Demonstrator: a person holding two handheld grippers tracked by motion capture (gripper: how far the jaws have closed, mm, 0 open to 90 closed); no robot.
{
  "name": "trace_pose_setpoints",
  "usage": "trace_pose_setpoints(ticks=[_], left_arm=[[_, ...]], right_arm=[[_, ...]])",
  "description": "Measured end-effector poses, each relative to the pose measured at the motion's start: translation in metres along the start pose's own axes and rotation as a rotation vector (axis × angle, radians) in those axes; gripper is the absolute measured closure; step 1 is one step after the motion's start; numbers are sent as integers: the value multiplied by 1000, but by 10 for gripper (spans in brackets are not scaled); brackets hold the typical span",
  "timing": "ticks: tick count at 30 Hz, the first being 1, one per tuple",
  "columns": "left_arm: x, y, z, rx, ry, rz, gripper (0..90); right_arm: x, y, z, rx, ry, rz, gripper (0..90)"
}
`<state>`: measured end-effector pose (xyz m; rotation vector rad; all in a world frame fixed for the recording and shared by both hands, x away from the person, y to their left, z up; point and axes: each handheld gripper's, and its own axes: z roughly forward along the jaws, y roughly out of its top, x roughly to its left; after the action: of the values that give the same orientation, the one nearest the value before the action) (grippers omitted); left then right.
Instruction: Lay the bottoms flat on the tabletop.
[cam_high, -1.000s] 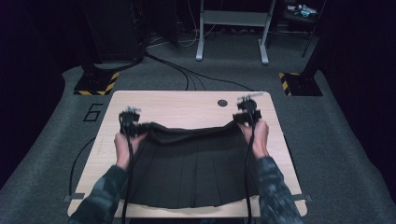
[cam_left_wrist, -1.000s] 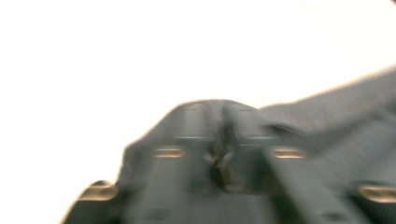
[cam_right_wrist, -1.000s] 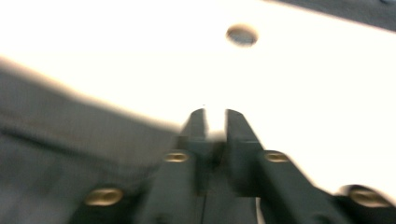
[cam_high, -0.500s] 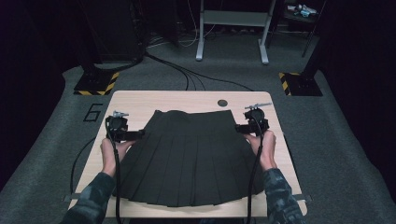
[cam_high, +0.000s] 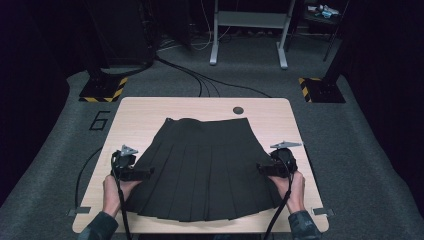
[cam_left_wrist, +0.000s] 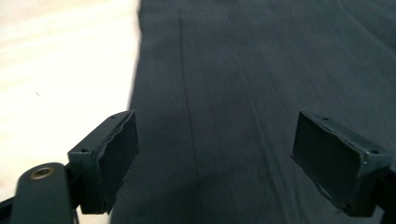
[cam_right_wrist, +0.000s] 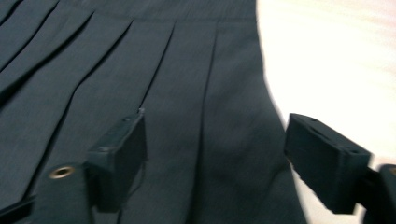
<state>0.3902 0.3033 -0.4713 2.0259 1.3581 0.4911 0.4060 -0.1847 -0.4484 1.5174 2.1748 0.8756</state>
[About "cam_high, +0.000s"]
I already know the person's left hand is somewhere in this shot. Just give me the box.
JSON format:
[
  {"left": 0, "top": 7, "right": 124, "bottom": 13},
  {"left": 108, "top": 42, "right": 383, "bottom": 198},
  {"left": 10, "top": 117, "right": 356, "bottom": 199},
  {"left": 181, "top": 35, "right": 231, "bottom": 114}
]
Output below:
[{"left": 102, "top": 174, "right": 141, "bottom": 218}]

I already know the black yellow striped base plate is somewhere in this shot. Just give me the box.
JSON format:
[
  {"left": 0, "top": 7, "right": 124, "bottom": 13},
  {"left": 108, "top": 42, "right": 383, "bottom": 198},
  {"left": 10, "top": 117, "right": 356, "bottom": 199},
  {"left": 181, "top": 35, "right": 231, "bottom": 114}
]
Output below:
[
  {"left": 78, "top": 77, "right": 129, "bottom": 103},
  {"left": 298, "top": 77, "right": 347, "bottom": 104}
]

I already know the grey metal desk frame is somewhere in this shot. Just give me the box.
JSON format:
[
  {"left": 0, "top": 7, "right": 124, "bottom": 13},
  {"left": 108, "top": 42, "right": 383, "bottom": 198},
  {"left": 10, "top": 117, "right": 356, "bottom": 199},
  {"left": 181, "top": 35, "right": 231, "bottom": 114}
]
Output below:
[{"left": 209, "top": 0, "right": 296, "bottom": 70}]

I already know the thin black floor cable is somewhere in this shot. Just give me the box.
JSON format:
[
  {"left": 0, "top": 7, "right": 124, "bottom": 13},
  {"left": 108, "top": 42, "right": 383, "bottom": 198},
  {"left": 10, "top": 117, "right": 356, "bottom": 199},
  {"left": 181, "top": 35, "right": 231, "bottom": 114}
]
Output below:
[{"left": 73, "top": 147, "right": 104, "bottom": 209}]

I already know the grey tape strip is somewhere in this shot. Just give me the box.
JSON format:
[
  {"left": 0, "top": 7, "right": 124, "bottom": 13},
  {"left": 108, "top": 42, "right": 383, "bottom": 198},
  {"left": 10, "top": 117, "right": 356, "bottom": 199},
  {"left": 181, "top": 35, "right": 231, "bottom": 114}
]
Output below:
[
  {"left": 312, "top": 207, "right": 335, "bottom": 217},
  {"left": 68, "top": 206, "right": 92, "bottom": 217}
]

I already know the white cable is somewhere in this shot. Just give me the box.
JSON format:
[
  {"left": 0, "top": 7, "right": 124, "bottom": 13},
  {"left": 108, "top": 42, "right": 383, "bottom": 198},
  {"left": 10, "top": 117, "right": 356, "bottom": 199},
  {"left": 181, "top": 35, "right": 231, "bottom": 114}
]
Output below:
[{"left": 190, "top": 0, "right": 232, "bottom": 52}]

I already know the dark shelf with small items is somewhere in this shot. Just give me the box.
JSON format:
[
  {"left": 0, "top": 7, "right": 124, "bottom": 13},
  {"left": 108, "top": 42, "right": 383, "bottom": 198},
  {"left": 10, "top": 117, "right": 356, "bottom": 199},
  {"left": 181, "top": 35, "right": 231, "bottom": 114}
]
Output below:
[{"left": 302, "top": 0, "right": 346, "bottom": 63}]

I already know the person's right hand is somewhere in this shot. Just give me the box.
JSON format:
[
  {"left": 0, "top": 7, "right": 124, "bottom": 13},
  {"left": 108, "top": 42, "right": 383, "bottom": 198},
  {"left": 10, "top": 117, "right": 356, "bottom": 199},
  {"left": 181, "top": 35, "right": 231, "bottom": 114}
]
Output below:
[{"left": 268, "top": 170, "right": 306, "bottom": 214}]

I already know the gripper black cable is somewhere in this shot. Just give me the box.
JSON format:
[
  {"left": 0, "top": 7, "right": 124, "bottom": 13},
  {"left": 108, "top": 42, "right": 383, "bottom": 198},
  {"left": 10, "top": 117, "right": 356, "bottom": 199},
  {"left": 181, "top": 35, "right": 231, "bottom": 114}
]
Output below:
[
  {"left": 110, "top": 150, "right": 133, "bottom": 240},
  {"left": 263, "top": 156, "right": 296, "bottom": 240}
]

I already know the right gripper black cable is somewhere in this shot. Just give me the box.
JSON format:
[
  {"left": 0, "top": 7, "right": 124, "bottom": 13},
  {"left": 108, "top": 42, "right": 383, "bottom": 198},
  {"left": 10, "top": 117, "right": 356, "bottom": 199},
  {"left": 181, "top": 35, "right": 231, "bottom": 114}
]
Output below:
[{"left": 263, "top": 156, "right": 296, "bottom": 240}]

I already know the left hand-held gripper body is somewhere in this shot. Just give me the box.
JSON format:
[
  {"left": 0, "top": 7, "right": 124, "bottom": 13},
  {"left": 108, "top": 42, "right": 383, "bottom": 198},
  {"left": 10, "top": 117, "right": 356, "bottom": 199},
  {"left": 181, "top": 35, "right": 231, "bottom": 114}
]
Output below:
[{"left": 111, "top": 144, "right": 139, "bottom": 182}]

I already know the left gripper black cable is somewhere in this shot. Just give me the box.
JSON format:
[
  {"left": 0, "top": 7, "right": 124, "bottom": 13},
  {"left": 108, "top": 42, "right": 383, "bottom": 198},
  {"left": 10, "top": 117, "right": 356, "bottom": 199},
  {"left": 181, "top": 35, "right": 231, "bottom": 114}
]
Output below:
[{"left": 110, "top": 150, "right": 133, "bottom": 240}]

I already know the black pleated skirt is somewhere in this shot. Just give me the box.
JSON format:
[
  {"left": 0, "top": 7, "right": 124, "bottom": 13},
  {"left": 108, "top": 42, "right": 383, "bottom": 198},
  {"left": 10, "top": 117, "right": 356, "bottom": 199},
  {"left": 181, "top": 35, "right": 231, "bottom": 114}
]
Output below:
[{"left": 124, "top": 116, "right": 284, "bottom": 223}]

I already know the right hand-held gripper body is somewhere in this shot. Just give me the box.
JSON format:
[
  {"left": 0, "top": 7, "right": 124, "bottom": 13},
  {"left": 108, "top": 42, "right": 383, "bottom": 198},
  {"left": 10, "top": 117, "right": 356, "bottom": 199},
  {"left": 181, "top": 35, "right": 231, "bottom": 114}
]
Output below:
[{"left": 269, "top": 140, "right": 303, "bottom": 178}]

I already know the black equipment cabinet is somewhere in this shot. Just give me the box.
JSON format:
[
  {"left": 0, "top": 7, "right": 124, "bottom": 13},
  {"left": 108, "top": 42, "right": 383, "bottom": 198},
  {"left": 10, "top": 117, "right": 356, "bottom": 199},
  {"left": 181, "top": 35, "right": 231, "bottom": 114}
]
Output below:
[{"left": 83, "top": 0, "right": 158, "bottom": 69}]

